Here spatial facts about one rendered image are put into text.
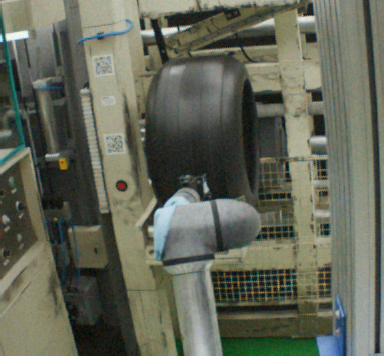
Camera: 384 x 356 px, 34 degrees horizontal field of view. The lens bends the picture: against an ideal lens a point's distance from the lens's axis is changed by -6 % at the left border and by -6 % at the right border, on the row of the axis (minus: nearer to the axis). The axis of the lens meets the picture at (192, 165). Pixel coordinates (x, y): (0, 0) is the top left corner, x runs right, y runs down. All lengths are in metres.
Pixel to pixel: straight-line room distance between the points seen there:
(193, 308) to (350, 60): 0.78
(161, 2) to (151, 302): 1.17
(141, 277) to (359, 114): 1.84
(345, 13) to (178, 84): 1.41
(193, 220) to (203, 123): 0.71
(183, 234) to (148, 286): 1.19
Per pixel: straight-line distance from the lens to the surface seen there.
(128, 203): 2.46
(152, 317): 2.67
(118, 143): 2.39
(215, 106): 2.10
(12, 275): 2.28
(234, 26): 2.60
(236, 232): 1.44
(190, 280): 1.43
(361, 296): 0.94
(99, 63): 2.34
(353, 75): 0.83
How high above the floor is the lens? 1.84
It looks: 18 degrees down
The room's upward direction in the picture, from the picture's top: 7 degrees counter-clockwise
